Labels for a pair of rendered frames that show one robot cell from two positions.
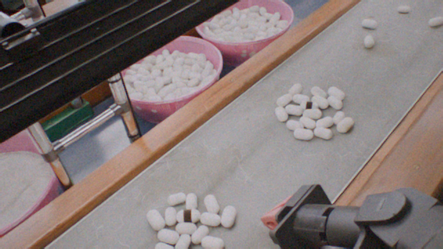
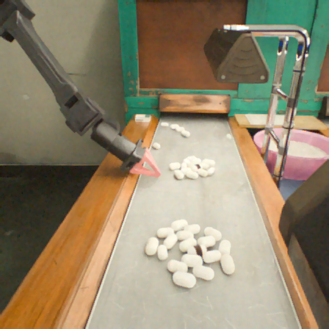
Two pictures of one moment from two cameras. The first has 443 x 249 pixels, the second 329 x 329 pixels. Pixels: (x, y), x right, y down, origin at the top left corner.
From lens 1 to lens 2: 0.97 m
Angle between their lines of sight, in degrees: 101
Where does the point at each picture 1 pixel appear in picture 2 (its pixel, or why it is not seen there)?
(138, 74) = not seen: outside the picture
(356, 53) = not seen: outside the picture
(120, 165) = (254, 164)
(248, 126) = (227, 220)
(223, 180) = (201, 189)
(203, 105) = (272, 205)
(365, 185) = (113, 202)
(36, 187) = not seen: hidden behind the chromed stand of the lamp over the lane
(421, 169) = (77, 224)
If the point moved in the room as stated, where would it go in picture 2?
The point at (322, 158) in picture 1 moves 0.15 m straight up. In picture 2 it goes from (153, 221) to (152, 158)
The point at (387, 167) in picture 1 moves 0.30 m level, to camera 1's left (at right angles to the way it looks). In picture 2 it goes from (103, 217) to (198, 171)
